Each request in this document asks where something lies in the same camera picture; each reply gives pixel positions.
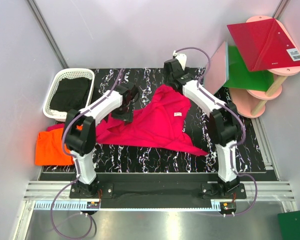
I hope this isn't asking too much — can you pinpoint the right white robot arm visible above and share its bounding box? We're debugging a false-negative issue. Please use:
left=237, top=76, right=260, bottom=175
left=163, top=58, right=246, bottom=199

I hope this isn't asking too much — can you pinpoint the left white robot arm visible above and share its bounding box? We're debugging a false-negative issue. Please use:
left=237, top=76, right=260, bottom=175
left=61, top=83, right=140, bottom=198

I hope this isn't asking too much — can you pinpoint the magenta pink towel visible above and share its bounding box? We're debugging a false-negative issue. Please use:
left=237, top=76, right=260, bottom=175
left=95, top=85, right=208, bottom=156

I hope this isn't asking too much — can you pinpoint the dark green board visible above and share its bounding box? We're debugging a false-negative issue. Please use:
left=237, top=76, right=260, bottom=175
left=277, top=210, right=300, bottom=240

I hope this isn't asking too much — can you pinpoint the black towel in basket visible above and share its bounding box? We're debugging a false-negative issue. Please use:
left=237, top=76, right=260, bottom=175
left=50, top=77, right=92, bottom=112

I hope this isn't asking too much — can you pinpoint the white plastic laundry basket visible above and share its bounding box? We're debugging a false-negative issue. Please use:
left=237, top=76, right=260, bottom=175
left=43, top=68, right=95, bottom=122

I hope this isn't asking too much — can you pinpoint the folded pink towel under orange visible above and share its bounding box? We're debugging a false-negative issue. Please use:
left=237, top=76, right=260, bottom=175
left=46, top=123, right=65, bottom=132

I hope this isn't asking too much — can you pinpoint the green plastic sheet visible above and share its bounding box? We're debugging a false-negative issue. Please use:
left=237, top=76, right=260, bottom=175
left=223, top=46, right=274, bottom=92

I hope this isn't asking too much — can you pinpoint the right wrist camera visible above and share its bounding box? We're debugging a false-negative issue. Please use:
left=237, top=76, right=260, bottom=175
left=172, top=50, right=187, bottom=70

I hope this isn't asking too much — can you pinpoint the pink board with teal edge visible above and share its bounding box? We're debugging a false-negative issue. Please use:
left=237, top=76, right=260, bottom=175
left=203, top=41, right=229, bottom=95

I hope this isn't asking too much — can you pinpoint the red plastic sheet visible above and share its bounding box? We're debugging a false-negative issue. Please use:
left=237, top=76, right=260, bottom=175
left=227, top=18, right=300, bottom=72

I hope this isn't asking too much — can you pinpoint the pink wooden tiered shelf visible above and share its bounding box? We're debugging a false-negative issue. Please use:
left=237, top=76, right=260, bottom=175
left=224, top=15, right=300, bottom=118

